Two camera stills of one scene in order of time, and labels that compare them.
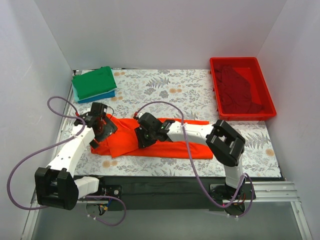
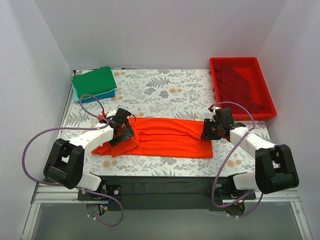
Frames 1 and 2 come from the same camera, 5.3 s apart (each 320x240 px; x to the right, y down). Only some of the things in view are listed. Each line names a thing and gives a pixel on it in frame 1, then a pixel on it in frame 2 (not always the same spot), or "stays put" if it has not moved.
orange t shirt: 124,142 stays put
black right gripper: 143,139 to 207,129
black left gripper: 105,129 to 124,135
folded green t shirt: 94,82 stays put
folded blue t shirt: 106,94 stays put
